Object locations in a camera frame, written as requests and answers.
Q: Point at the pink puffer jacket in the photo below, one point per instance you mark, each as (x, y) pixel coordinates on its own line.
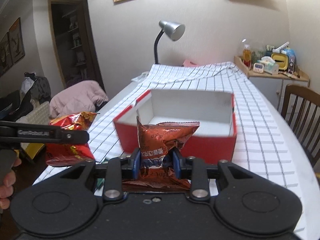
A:
(85, 96)

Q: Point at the dark wooden bookshelf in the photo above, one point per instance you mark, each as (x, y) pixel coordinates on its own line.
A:
(73, 42)

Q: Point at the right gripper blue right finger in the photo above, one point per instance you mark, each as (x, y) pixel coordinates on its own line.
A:
(176, 162)

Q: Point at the orange liquid bottle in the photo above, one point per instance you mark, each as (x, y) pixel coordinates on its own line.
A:
(247, 55)

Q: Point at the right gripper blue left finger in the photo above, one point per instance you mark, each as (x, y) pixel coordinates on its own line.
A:
(135, 163)

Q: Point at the red orange chips bag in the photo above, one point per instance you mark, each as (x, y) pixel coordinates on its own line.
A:
(73, 147)

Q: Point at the silver desk lamp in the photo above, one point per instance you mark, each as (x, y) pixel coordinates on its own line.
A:
(173, 30)

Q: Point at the white black checked tablecloth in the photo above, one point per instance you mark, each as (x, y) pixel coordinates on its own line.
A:
(260, 145)

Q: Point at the green tissue box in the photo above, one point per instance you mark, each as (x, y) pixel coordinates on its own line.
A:
(270, 66)

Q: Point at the wooden side cabinet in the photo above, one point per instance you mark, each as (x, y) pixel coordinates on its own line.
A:
(272, 86)

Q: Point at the person's left hand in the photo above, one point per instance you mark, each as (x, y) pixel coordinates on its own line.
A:
(6, 190)

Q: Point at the white digital timer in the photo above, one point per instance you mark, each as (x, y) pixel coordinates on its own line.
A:
(258, 68)

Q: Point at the brown wooden chair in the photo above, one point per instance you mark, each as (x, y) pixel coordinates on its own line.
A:
(301, 111)

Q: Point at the red cardboard box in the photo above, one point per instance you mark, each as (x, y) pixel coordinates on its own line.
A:
(212, 111)

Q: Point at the pink object behind table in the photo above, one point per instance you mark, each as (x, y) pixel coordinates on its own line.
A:
(188, 63)

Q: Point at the brown copper snack bag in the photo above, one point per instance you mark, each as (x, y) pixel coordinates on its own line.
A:
(156, 170)

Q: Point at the dark green snack packet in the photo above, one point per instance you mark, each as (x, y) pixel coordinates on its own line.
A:
(100, 183)

